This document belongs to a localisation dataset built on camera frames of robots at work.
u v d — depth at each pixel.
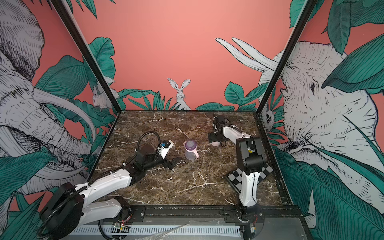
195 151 0.85
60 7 0.69
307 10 0.70
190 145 0.84
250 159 0.53
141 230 0.70
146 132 1.07
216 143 1.01
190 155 0.95
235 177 0.84
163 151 0.70
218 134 0.78
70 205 0.41
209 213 0.76
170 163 0.73
